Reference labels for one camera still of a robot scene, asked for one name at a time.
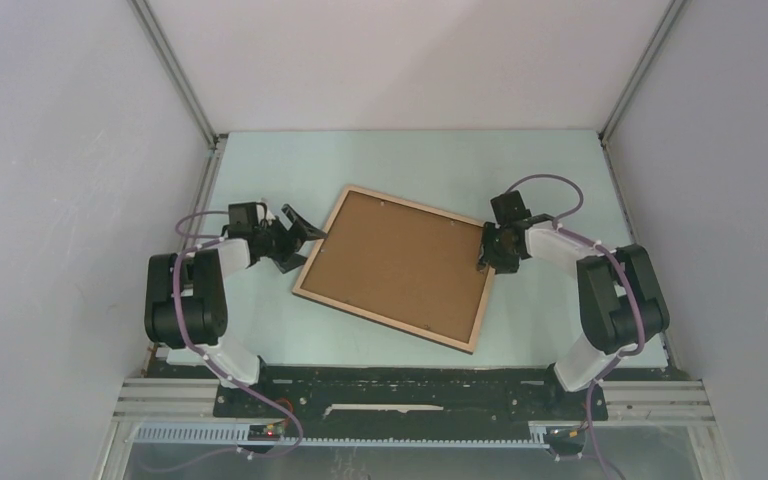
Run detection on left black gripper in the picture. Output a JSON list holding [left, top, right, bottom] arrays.
[[254, 206, 328, 275]]

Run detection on brown cardboard backing board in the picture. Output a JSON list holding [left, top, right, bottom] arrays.
[[299, 191, 491, 346]]

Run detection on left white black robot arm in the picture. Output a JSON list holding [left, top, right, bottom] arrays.
[[144, 202, 327, 417]]

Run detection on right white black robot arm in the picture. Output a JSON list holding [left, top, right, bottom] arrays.
[[477, 191, 670, 418]]

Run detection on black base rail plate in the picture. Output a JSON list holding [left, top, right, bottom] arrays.
[[214, 362, 609, 445]]

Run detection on white cable duct strip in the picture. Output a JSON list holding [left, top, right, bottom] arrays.
[[131, 422, 549, 449]]

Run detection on left corner aluminium post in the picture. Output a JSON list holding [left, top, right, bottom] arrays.
[[127, 0, 219, 149]]

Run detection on corner aluminium post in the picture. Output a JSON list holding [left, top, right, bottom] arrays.
[[599, 0, 691, 146], [127, 0, 219, 149]]

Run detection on aluminium frame rails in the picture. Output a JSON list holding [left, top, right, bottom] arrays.
[[114, 378, 716, 427]]

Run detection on right corner aluminium post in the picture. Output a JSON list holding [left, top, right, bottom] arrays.
[[599, 0, 691, 146]]

